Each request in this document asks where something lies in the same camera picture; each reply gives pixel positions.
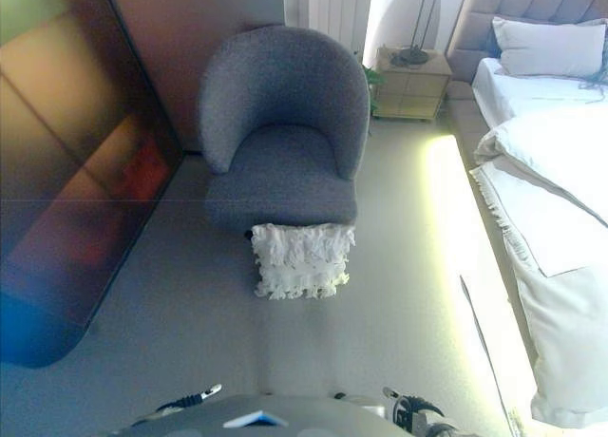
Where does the cream fringed blanket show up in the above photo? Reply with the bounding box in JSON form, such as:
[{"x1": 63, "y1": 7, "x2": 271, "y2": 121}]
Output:
[{"x1": 468, "y1": 163, "x2": 608, "y2": 429}]

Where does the beige nightstand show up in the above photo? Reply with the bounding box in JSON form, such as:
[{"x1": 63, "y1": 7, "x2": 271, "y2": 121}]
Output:
[{"x1": 371, "y1": 46, "x2": 452, "y2": 124}]

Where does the white duvet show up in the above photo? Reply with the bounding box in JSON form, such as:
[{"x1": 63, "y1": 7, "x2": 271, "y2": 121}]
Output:
[{"x1": 474, "y1": 107, "x2": 608, "y2": 227}]

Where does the table lamp with dark stand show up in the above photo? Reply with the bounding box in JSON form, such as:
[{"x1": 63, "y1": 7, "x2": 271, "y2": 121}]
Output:
[{"x1": 389, "y1": 0, "x2": 476, "y2": 68}]

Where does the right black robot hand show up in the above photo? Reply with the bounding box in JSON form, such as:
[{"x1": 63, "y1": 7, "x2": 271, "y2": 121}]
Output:
[{"x1": 382, "y1": 386, "x2": 458, "y2": 437}]

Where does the blue-grey tasselled throw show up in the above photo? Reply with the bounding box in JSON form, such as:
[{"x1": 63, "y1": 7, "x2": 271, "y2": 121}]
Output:
[{"x1": 578, "y1": 21, "x2": 608, "y2": 106}]

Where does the white pillow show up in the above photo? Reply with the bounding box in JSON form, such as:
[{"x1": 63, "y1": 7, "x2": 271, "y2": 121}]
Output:
[{"x1": 491, "y1": 16, "x2": 608, "y2": 79}]

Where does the white ribbed radiator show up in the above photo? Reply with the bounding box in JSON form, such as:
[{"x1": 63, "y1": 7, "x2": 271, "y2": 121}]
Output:
[{"x1": 283, "y1": 0, "x2": 374, "y2": 58}]

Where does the green potted plant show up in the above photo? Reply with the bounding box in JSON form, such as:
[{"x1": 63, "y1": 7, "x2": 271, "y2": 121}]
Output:
[{"x1": 361, "y1": 65, "x2": 387, "y2": 118}]

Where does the white bed sheet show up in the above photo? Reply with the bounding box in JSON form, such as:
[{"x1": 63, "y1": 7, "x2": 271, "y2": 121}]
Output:
[{"x1": 472, "y1": 56, "x2": 608, "y2": 139}]

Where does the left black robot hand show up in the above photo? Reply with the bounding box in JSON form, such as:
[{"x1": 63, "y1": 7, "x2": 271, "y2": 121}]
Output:
[{"x1": 156, "y1": 383, "x2": 223, "y2": 417}]

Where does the grey fabric armchair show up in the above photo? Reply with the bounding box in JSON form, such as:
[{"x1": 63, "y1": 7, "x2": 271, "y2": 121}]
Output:
[{"x1": 197, "y1": 24, "x2": 371, "y2": 241}]

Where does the grey robot torso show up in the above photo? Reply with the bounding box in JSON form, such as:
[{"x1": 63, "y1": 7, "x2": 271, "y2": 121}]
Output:
[{"x1": 94, "y1": 392, "x2": 414, "y2": 437}]

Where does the beige upholstered bed frame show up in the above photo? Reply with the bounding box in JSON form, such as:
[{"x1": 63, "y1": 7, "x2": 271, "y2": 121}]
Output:
[{"x1": 446, "y1": 0, "x2": 608, "y2": 428}]

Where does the white fringed cushion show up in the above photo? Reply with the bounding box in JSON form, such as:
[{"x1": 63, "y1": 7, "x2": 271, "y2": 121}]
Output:
[{"x1": 250, "y1": 221, "x2": 356, "y2": 301}]

